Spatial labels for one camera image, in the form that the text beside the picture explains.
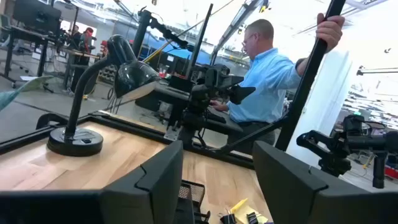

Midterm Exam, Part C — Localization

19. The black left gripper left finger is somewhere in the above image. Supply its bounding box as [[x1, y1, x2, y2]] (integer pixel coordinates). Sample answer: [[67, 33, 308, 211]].
[[99, 140, 184, 224]]

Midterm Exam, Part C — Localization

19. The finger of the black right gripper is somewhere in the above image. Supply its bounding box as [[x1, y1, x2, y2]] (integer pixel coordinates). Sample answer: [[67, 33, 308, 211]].
[[229, 85, 256, 106]]

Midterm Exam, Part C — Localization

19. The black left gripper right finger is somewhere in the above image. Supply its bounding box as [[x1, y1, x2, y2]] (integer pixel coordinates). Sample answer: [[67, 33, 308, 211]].
[[252, 140, 358, 224]]

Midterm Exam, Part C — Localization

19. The yellow sticky note pad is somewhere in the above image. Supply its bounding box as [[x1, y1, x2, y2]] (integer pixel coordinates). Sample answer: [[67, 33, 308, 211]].
[[230, 198, 269, 224]]

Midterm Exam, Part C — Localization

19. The black mesh desk organizer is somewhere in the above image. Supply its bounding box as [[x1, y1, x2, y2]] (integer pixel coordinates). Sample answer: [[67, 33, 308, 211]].
[[177, 180, 211, 224]]

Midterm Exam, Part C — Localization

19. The black office desk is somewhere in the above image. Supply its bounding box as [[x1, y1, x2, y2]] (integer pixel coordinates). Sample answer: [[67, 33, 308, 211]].
[[0, 24, 52, 88]]

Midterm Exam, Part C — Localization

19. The person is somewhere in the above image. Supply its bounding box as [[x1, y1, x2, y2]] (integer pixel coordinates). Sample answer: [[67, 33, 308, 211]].
[[70, 27, 98, 94], [68, 24, 82, 52], [210, 12, 346, 147]]

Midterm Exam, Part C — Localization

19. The thick black pole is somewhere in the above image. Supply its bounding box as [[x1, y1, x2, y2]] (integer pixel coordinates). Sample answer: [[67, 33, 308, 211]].
[[275, 0, 346, 152]]

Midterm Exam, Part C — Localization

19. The black gooseneck desk lamp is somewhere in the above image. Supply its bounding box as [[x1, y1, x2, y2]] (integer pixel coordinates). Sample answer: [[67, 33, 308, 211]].
[[46, 34, 162, 157]]

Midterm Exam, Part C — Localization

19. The black computer monitor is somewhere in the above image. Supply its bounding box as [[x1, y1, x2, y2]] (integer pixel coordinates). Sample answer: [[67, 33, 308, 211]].
[[12, 0, 63, 35]]

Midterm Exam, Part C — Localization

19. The slim black post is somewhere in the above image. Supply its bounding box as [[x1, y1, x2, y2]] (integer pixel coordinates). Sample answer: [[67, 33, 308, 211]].
[[185, 2, 215, 79]]

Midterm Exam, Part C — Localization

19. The black aluminium table frame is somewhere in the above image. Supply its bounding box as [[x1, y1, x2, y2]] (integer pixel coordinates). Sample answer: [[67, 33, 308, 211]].
[[0, 111, 287, 170]]

